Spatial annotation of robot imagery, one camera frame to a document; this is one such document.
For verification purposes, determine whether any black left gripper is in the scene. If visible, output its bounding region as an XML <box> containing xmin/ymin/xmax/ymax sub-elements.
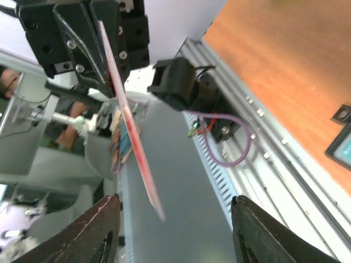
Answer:
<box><xmin>16</xmin><ymin>1</ymin><xmax>150</xmax><ymax>98</ymax></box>

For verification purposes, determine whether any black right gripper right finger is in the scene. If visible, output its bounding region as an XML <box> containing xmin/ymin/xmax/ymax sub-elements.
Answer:
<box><xmin>230</xmin><ymin>195</ymin><xmax>338</xmax><ymax>263</ymax></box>

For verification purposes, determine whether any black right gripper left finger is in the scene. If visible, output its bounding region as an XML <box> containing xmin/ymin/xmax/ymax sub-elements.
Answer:
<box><xmin>14</xmin><ymin>194</ymin><xmax>120</xmax><ymax>263</ymax></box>

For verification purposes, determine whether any black card holder wallet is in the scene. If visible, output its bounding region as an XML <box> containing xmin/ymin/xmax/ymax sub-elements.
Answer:
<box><xmin>325</xmin><ymin>104</ymin><xmax>350</xmax><ymax>170</ymax></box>

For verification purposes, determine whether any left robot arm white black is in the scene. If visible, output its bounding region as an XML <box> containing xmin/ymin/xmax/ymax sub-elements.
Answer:
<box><xmin>15</xmin><ymin>1</ymin><xmax>224</xmax><ymax>111</ymax></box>

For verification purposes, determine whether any left small circuit board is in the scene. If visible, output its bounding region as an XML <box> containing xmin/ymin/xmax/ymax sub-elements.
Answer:
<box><xmin>188</xmin><ymin>118</ymin><xmax>201</xmax><ymax>138</ymax></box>

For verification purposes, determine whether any grey slotted cable duct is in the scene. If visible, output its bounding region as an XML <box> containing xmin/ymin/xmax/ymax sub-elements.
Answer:
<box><xmin>182</xmin><ymin>112</ymin><xmax>236</xmax><ymax>217</ymax></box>

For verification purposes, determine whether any aluminium rail front frame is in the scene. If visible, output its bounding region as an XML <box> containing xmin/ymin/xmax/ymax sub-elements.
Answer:
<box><xmin>178</xmin><ymin>39</ymin><xmax>350</xmax><ymax>262</ymax></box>

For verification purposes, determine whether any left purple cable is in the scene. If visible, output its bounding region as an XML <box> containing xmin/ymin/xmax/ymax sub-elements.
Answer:
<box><xmin>191</xmin><ymin>111</ymin><xmax>252</xmax><ymax>167</ymax></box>

